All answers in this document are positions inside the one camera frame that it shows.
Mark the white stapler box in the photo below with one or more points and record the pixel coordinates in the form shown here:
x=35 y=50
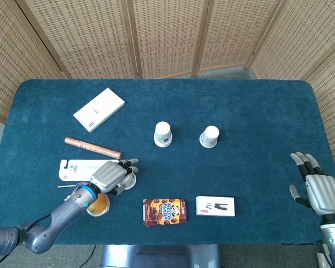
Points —
x=215 y=206

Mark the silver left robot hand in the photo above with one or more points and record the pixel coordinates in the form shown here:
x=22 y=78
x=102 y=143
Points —
x=107 y=176

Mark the woven wicker folding screen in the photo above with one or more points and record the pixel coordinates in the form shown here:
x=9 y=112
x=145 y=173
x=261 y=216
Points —
x=167 y=33

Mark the orange fruit jelly cup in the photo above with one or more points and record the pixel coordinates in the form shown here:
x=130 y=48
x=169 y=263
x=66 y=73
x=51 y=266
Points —
x=100 y=208

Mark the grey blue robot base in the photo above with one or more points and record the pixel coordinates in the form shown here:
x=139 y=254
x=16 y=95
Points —
x=156 y=258

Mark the Hello Panda biscuit box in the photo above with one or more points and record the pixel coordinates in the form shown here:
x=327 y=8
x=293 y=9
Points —
x=164 y=212

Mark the paper cup blue flower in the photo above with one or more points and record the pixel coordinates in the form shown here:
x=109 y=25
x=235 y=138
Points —
x=131 y=184

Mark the dark blue table cloth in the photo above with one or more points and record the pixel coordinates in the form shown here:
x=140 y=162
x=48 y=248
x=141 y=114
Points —
x=240 y=173

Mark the toothbrush blister pack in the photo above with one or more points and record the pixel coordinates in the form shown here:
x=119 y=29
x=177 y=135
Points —
x=72 y=170

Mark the flat white cardboard box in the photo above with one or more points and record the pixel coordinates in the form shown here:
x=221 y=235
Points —
x=99 y=110

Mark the stack of white paper cups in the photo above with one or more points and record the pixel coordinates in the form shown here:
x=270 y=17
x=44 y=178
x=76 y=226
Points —
x=163 y=134

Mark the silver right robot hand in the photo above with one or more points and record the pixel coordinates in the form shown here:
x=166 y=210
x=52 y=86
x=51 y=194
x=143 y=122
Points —
x=325 y=194

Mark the paper cup green blue flowers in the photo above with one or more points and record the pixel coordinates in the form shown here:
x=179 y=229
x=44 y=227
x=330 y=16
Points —
x=209 y=136

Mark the brown copper-coloured roll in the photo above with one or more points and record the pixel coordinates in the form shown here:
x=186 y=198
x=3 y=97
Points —
x=93 y=147

